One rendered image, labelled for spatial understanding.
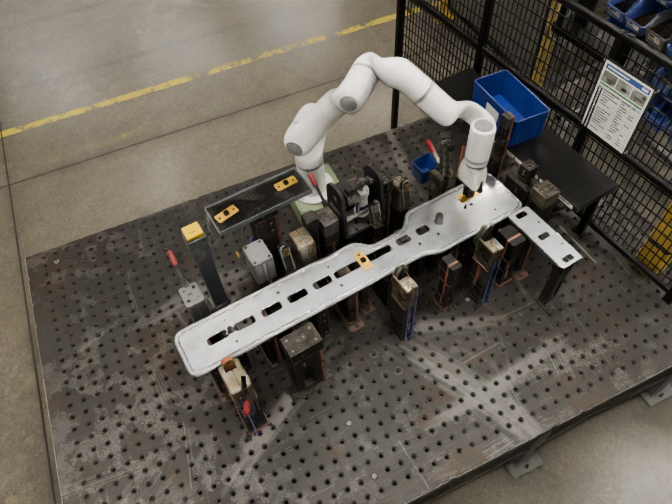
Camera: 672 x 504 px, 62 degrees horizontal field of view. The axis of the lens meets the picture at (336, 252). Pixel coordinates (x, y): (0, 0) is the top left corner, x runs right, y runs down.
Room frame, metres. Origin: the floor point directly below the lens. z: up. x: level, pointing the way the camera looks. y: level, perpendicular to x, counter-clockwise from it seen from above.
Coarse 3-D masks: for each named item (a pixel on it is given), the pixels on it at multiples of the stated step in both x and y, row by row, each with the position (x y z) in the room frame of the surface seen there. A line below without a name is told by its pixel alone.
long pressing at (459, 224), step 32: (448, 192) 1.47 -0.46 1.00; (416, 224) 1.32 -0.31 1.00; (448, 224) 1.31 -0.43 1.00; (480, 224) 1.30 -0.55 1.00; (352, 256) 1.19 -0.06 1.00; (384, 256) 1.18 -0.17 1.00; (416, 256) 1.18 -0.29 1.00; (288, 288) 1.08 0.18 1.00; (320, 288) 1.07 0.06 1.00; (352, 288) 1.06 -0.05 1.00; (256, 320) 0.96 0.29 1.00; (288, 320) 0.95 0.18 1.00; (192, 352) 0.85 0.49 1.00; (224, 352) 0.84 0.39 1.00
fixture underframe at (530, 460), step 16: (656, 384) 0.97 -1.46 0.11; (624, 400) 0.88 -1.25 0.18; (656, 400) 0.93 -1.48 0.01; (560, 432) 0.75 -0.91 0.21; (528, 448) 0.68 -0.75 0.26; (496, 464) 0.63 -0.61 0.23; (512, 464) 0.68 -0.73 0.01; (528, 464) 0.67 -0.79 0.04; (464, 480) 0.58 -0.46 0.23; (432, 496) 0.53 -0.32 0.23
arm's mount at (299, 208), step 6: (330, 168) 1.83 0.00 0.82; (330, 174) 1.80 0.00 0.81; (336, 180) 1.76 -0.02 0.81; (294, 204) 1.67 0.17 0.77; (300, 204) 1.64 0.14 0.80; (306, 204) 1.64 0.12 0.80; (318, 204) 1.63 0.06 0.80; (294, 210) 1.68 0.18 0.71; (300, 210) 1.61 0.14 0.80; (306, 210) 1.61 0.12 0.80; (312, 210) 1.60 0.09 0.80; (300, 216) 1.61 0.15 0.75; (300, 222) 1.61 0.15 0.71
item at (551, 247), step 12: (528, 216) 1.32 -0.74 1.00; (528, 228) 1.27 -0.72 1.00; (540, 228) 1.26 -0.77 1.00; (540, 240) 1.21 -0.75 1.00; (552, 240) 1.20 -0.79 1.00; (564, 240) 1.20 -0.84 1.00; (552, 252) 1.15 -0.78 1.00; (564, 252) 1.15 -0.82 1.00; (576, 252) 1.14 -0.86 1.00; (564, 264) 1.10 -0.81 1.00
